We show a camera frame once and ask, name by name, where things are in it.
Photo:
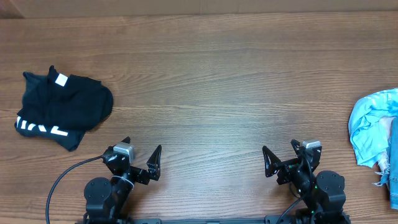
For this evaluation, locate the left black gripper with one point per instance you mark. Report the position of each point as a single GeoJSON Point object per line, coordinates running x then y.
{"type": "Point", "coordinates": [143, 178]}

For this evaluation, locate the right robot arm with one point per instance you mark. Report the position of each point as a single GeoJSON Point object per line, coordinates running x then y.
{"type": "Point", "coordinates": [320, 198]}

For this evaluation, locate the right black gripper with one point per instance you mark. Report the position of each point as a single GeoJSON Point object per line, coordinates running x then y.
{"type": "Point", "coordinates": [290, 163]}

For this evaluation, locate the black folded t-shirt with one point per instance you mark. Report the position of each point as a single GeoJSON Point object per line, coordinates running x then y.
{"type": "Point", "coordinates": [62, 108]}

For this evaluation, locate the light blue printed t-shirt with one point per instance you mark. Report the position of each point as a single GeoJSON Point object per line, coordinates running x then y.
{"type": "Point", "coordinates": [367, 135]}

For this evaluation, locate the blue denim garment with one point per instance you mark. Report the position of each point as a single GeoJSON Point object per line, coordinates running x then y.
{"type": "Point", "coordinates": [388, 160]}

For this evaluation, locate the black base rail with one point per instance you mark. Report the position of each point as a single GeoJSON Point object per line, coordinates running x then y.
{"type": "Point", "coordinates": [211, 221]}

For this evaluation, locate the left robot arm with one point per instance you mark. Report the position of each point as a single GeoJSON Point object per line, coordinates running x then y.
{"type": "Point", "coordinates": [106, 198]}

